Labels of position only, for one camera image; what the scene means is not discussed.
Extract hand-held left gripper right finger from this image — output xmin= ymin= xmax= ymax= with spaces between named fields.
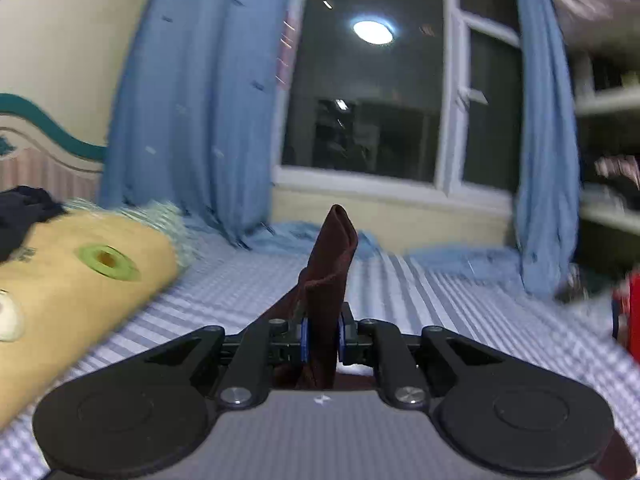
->
xmin=337 ymin=304 xmax=506 ymax=408

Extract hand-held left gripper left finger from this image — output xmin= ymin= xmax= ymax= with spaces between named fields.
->
xmin=142 ymin=316 xmax=311 ymax=407

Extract dark maroon garment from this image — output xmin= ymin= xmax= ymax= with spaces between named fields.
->
xmin=240 ymin=204 xmax=638 ymax=480

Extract dark clothes pile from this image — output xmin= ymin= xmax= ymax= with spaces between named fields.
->
xmin=0 ymin=186 xmax=68 ymax=263

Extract folded clothes on shelf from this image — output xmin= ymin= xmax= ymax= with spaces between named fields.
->
xmin=592 ymin=154 xmax=640 ymax=187

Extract blue checked bed sheet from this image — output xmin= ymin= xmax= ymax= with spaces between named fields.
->
xmin=0 ymin=230 xmax=640 ymax=480

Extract yellow avocado-print pillow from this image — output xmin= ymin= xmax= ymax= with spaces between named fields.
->
xmin=0 ymin=205 xmax=183 ymax=431

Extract blue star-print curtain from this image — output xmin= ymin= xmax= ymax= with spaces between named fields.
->
xmin=405 ymin=0 xmax=585 ymax=297
xmin=97 ymin=0 xmax=381 ymax=262

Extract white-framed window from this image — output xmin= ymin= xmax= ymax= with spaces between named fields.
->
xmin=272 ymin=0 xmax=526 ymax=212

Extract red bag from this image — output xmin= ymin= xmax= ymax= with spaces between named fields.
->
xmin=610 ymin=267 xmax=640 ymax=352

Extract cream and teal headboard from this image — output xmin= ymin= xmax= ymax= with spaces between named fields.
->
xmin=0 ymin=92 xmax=108 ymax=196

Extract white shelf unit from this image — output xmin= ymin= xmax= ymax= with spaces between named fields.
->
xmin=565 ymin=47 xmax=640 ymax=291

